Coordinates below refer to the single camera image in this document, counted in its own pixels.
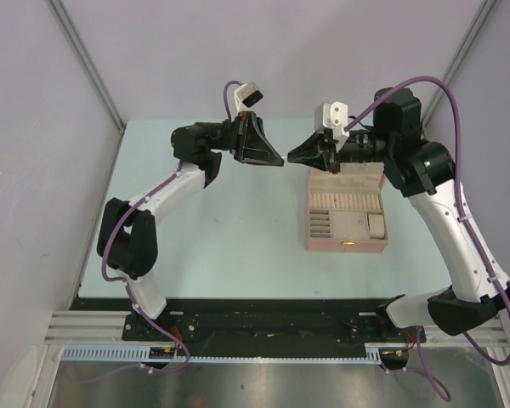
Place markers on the aluminium frame rail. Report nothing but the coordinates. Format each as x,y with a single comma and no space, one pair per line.
86,327

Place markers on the grey slotted cable duct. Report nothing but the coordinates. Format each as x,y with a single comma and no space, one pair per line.
358,354

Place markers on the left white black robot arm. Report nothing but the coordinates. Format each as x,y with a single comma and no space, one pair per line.
128,243

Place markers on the beige ring cushion block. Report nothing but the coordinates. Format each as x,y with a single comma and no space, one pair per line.
377,226

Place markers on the aluminium corner post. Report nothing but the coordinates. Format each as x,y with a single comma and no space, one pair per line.
473,34
85,60

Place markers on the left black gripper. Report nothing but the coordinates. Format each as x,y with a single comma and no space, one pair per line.
248,144

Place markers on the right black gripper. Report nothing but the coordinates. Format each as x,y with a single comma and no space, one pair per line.
318,151

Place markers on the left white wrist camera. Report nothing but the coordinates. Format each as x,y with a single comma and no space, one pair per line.
246,96

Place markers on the pink open jewelry box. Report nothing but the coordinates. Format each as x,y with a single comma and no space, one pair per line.
337,208

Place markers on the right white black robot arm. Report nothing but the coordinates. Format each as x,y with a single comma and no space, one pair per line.
424,172

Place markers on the right aluminium corner post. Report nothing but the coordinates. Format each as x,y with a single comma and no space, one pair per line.
473,34

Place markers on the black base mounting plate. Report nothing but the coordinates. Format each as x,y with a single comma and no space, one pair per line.
192,320

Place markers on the left aluminium corner post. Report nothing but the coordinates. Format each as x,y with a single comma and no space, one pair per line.
85,60

